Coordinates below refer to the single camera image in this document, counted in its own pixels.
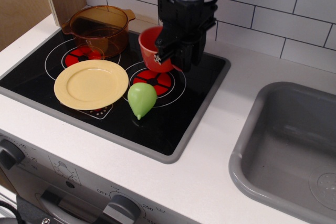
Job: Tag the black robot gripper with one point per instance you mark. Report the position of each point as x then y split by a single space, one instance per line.
181 19

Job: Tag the red plastic cup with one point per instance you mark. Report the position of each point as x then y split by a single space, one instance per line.
148 49

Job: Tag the yellow plastic plate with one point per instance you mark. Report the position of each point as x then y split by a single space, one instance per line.
91 84

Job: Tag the green plastic pear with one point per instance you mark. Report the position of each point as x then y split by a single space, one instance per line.
141 98

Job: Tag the amber transparent pot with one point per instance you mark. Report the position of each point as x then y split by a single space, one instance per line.
102 28

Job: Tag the grey plastic sink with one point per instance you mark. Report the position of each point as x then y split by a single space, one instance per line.
285 154

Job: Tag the black toy stovetop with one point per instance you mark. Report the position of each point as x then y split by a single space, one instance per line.
162 134

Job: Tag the grey right oven knob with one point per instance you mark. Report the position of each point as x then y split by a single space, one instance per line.
121 210

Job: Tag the grey oven knob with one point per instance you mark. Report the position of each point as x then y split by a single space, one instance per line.
10 154
121 210

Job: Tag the grey oven front panel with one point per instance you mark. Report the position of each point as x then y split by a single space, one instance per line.
42 171

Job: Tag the grey left oven knob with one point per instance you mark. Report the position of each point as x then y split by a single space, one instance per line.
10 154

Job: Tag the grey oven door handle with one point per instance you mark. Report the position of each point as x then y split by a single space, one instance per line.
69 209

